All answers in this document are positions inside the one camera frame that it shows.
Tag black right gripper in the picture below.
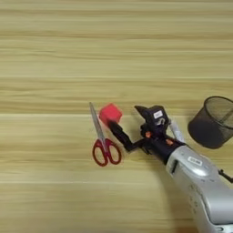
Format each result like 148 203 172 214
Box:
107 105 187 166

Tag red foam cube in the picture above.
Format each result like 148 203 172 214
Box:
98 103 124 127

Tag red-handled scissors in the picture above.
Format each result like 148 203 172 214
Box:
88 101 123 167

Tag black mesh pen cup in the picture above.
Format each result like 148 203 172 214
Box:
187 96 233 150

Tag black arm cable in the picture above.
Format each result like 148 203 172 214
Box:
218 168 233 184

